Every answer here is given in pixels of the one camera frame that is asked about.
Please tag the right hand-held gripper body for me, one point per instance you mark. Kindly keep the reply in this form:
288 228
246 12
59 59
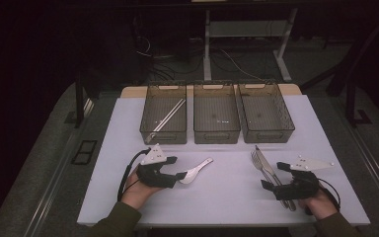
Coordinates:
301 189

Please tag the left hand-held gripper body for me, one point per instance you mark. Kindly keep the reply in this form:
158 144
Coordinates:
154 177

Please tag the white ceramic spoon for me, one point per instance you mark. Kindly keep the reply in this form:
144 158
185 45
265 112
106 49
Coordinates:
195 172

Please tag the silver metal knife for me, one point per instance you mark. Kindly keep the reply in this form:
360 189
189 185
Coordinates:
265 163

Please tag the silver metal fork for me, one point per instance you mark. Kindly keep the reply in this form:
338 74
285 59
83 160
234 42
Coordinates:
257 161

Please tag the white chopstick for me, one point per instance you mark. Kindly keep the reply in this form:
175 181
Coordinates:
168 119
164 119

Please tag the smoky clear plastic bin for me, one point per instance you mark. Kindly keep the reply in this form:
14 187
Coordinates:
263 113
215 113
164 108

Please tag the person's left hand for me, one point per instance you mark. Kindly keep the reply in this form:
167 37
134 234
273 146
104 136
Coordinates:
135 192

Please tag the person's right hand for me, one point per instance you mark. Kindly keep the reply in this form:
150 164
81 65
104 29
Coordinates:
322 205

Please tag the white table cover sheet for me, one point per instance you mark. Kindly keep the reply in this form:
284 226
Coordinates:
230 205

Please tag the black metal stand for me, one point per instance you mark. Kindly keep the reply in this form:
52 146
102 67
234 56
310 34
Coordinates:
350 102

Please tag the white metal desk frame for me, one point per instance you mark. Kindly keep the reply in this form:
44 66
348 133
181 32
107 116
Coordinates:
246 29

